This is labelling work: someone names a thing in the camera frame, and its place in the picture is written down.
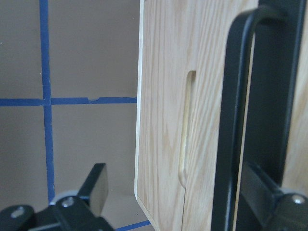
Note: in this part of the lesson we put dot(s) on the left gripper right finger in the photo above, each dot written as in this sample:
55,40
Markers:
264,205

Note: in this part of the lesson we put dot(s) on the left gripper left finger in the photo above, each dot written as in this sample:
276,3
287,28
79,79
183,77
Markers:
80,212

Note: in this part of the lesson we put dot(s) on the black drawer handle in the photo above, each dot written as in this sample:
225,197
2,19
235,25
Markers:
260,69

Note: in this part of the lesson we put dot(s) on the wooden drawer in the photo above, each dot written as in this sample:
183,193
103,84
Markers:
180,81

